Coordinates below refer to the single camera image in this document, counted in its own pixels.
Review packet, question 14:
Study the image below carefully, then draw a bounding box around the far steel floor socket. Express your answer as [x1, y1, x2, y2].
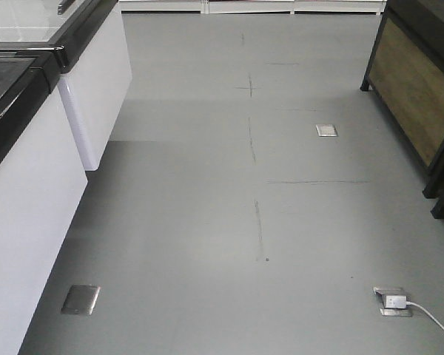
[315, 124, 338, 138]

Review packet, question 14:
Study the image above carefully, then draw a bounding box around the closed steel floor socket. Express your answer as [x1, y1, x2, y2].
[61, 284, 101, 316]

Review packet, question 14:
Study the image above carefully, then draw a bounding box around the wooden black-framed display stand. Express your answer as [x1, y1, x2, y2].
[360, 1, 444, 198]

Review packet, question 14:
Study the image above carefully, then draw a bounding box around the white chest freezer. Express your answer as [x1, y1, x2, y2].
[0, 0, 132, 171]
[0, 53, 87, 354]

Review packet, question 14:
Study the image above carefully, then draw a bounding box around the far white chest freezer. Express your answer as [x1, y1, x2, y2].
[0, 0, 132, 171]

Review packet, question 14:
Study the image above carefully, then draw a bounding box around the white power cable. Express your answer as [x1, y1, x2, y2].
[406, 300, 444, 345]

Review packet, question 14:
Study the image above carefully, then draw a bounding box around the white store shelf base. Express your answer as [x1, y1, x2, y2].
[120, 0, 386, 15]

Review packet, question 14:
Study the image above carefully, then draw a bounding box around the near white chest freezer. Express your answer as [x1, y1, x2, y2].
[0, 53, 87, 354]

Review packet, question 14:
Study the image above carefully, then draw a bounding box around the white power adapter plug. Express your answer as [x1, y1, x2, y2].
[382, 294, 408, 310]

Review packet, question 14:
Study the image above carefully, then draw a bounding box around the open steel floor socket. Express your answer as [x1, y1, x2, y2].
[373, 286, 412, 317]

